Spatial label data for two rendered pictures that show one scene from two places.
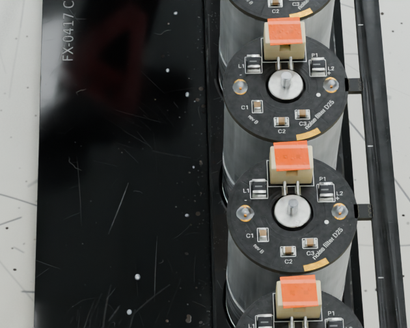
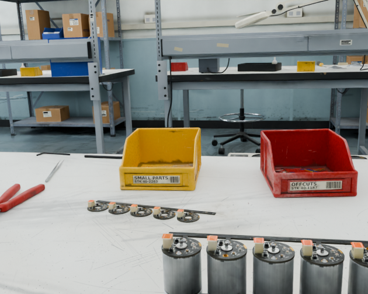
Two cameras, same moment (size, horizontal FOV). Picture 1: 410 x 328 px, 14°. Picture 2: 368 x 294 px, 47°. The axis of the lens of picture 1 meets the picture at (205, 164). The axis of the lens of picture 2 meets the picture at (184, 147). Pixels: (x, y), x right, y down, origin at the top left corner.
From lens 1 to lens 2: 0.32 m
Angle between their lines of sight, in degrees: 72
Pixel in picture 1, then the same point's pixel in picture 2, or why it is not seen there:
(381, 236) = (327, 241)
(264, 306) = (358, 260)
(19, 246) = not seen: outside the picture
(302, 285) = (354, 244)
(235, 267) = (333, 283)
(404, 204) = not seen: outside the picture
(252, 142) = (291, 265)
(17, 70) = not seen: outside the picture
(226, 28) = (233, 279)
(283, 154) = (306, 243)
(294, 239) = (332, 254)
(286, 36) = (260, 240)
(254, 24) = (244, 259)
